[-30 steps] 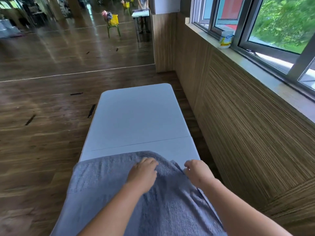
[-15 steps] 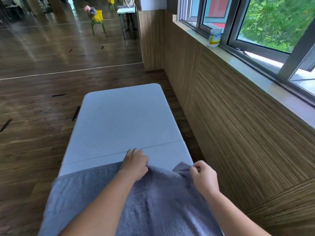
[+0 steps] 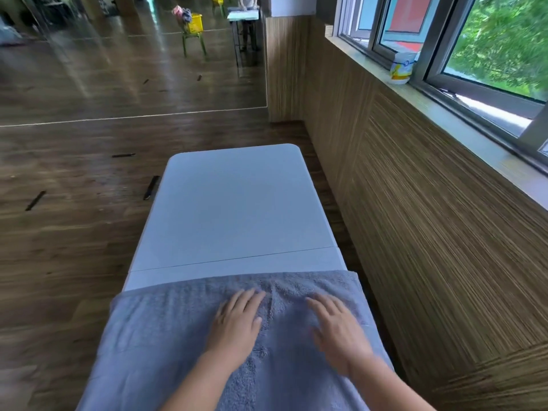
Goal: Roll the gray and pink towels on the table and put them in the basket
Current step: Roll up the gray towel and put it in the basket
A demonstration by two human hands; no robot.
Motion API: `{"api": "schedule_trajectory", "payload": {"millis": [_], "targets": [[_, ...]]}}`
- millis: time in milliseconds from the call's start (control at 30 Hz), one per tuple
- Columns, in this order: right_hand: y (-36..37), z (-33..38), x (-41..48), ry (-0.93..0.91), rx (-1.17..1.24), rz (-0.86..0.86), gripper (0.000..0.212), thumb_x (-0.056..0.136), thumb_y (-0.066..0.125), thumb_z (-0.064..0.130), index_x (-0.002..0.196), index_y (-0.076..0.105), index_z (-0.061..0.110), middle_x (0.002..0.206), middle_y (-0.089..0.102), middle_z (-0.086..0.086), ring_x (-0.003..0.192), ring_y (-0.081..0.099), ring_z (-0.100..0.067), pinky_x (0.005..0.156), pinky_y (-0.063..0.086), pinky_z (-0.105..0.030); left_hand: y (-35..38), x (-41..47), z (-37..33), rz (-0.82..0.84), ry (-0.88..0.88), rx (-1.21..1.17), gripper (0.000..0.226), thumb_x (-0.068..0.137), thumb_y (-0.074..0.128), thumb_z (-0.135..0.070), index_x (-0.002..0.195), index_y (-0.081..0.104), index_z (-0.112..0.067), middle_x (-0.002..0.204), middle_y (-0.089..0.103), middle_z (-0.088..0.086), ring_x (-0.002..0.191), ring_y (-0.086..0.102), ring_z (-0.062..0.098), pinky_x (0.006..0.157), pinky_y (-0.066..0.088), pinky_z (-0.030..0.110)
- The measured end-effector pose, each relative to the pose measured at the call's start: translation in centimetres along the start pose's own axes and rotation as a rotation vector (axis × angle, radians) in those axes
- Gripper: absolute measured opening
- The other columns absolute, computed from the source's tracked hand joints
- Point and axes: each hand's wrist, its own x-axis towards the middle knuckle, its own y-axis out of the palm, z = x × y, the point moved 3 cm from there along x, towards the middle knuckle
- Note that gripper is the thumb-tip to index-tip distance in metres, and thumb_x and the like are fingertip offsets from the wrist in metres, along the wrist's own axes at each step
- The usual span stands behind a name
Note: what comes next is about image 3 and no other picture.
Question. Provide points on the person's right hand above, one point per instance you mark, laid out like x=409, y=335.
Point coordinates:
x=342, y=338

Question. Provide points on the person's left hand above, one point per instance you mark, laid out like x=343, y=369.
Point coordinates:
x=233, y=333

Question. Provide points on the person's left middle finger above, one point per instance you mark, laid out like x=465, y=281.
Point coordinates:
x=247, y=300

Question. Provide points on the person's right thumb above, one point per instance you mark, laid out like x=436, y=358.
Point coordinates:
x=320, y=341

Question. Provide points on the person's right little finger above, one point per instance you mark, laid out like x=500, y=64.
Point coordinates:
x=351, y=317

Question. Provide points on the person's right middle finger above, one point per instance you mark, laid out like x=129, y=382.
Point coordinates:
x=328, y=304

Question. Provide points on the person's left thumb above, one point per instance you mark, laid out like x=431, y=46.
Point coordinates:
x=257, y=326

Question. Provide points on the person's left little finger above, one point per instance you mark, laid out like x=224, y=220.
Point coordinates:
x=221, y=309

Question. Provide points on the grey-blue terry towel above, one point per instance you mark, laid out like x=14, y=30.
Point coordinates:
x=158, y=338

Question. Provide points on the person's left forearm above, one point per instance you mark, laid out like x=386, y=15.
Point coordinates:
x=201, y=385

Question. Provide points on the person's right forearm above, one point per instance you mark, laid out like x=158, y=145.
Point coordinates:
x=385, y=387

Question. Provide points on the white canister with yellow label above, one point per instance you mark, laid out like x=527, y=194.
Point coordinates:
x=402, y=68

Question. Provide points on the green chair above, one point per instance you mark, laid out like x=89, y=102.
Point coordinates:
x=193, y=41

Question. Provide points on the yellow plastic basket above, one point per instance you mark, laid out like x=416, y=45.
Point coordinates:
x=195, y=23

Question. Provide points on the bundle of clothes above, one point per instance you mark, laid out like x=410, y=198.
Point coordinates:
x=182, y=14

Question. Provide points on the grey metal window frame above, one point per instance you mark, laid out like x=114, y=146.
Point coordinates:
x=432, y=59

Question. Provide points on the large wall mirror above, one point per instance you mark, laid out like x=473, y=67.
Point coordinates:
x=85, y=72

